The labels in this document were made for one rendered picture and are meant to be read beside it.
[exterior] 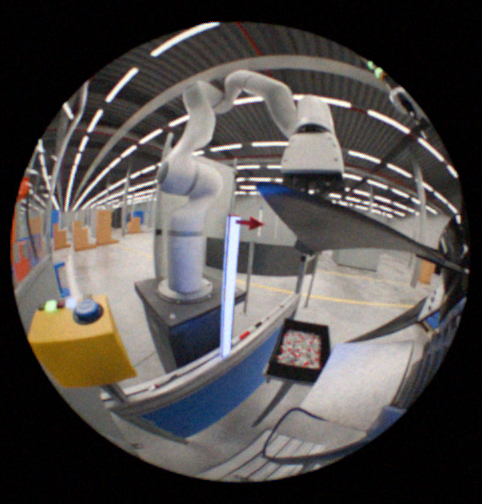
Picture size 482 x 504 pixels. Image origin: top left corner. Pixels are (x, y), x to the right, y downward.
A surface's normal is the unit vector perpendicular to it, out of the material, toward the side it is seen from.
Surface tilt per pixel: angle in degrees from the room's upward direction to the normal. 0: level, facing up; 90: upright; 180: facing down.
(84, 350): 90
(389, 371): 55
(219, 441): 0
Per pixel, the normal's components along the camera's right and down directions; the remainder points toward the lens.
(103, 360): 0.76, 0.19
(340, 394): -0.77, -0.64
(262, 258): -0.06, 0.19
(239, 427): 0.08, -0.98
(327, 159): -0.54, -0.20
